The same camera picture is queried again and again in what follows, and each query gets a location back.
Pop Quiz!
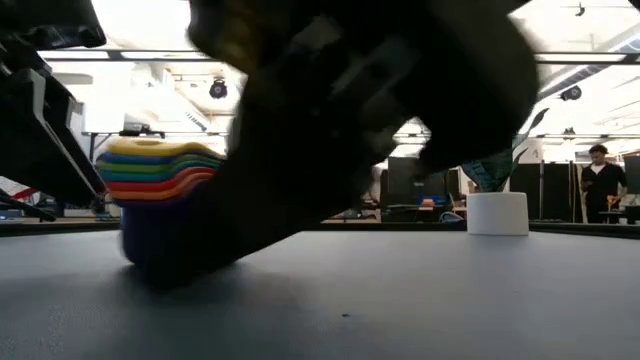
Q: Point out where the black computer monitor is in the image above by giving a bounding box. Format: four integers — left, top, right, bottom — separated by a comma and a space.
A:
386, 156, 464, 224

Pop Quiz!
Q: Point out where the pink-red measuring cup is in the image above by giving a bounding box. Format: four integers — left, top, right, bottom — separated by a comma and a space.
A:
103, 167, 219, 194

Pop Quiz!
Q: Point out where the white plant pot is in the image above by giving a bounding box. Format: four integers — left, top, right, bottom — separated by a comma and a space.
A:
466, 191, 530, 237

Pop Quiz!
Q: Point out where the artificial teal succulent plant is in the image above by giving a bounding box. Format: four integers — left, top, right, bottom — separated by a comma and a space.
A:
459, 107, 551, 194

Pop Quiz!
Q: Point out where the orange measuring cup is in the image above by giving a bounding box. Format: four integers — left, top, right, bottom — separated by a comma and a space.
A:
110, 172, 214, 204

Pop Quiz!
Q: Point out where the yellow measuring cup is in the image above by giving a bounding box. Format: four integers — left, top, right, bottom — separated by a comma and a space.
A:
102, 137, 224, 160

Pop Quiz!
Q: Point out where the black room partition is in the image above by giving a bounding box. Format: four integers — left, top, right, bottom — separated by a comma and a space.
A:
509, 162, 576, 221

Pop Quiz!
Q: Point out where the teal measuring cup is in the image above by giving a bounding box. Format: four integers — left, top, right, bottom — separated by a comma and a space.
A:
97, 164, 221, 184

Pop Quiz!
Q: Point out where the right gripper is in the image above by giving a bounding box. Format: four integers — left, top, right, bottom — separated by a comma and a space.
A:
185, 0, 542, 175

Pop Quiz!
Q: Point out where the black aluminium table frame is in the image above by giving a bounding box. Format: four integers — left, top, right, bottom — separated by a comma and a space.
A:
0, 218, 640, 240

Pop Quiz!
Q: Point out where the blue measuring cup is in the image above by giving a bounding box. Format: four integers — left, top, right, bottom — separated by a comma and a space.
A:
96, 151, 225, 167

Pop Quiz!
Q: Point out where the green measuring cup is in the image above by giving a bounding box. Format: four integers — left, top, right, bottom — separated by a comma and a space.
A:
95, 157, 225, 175

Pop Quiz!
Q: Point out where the purple measuring cup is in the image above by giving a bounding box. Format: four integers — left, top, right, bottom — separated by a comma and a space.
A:
118, 187, 216, 269

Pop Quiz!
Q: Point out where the person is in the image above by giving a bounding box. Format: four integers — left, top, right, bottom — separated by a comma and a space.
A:
579, 143, 629, 225

